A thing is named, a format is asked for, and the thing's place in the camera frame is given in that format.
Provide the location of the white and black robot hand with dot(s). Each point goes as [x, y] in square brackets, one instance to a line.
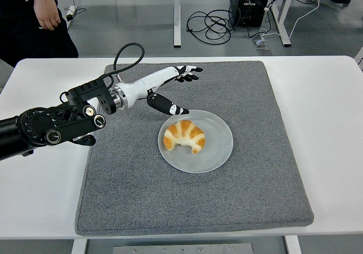
[141, 85]

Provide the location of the person's hand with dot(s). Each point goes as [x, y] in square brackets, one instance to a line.
[46, 14]

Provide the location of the golden croissant bread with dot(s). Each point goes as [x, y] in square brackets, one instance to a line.
[184, 132]

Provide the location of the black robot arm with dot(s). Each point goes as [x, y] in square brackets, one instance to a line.
[37, 126]

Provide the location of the pale blue round plate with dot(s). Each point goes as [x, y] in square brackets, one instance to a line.
[215, 157]

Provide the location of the grey metal plate with screws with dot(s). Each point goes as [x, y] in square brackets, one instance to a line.
[181, 249]

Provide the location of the white power strip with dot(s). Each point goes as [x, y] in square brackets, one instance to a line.
[71, 13]

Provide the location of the person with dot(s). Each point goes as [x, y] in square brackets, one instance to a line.
[17, 38]

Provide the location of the straight white desk leg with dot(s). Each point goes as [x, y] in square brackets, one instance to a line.
[177, 24]

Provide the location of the metal floor socket box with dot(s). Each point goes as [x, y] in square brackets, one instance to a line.
[259, 42]

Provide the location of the grey fabric mat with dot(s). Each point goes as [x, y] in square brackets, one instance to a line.
[198, 203]

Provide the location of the black computer tower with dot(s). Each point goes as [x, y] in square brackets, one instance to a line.
[249, 1]

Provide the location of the slanted white desk leg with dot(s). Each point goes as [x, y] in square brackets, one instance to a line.
[285, 37]

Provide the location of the white table leg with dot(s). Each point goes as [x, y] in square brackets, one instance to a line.
[293, 245]
[78, 247]

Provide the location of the white fabric with black seams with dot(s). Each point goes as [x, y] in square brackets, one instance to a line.
[359, 57]

